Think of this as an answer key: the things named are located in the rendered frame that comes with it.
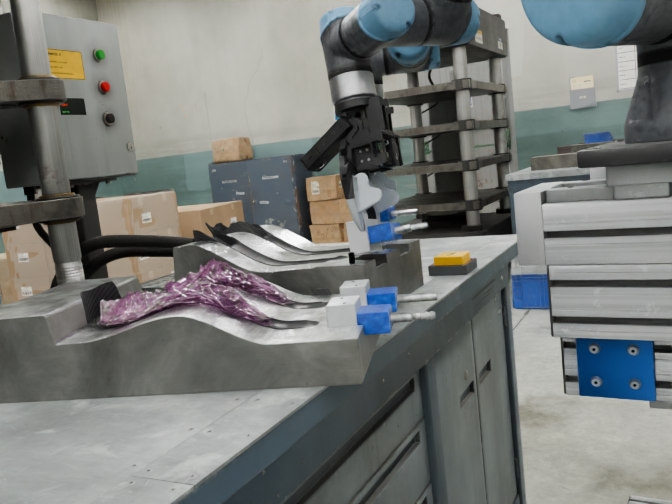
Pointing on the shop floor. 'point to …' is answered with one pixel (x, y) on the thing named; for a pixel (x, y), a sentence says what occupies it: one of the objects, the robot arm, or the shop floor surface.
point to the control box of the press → (73, 116)
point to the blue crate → (530, 291)
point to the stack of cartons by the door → (328, 209)
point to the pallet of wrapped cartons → (142, 213)
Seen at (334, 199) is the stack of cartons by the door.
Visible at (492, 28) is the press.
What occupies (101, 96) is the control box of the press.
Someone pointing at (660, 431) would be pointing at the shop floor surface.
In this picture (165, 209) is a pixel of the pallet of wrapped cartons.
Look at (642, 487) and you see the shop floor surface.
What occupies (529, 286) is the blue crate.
